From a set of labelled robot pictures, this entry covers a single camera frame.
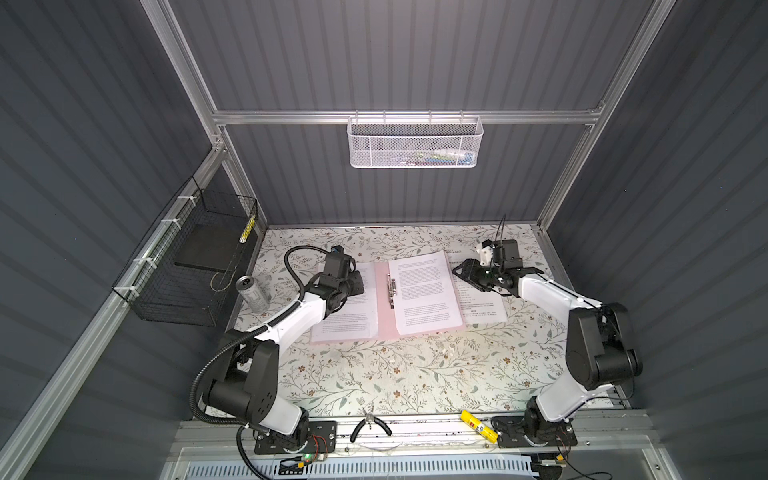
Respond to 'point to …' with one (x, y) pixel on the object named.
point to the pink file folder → (385, 314)
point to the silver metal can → (252, 294)
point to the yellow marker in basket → (247, 230)
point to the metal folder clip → (391, 289)
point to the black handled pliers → (369, 417)
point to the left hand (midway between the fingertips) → (357, 279)
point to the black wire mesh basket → (187, 269)
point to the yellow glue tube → (471, 420)
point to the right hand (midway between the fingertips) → (461, 274)
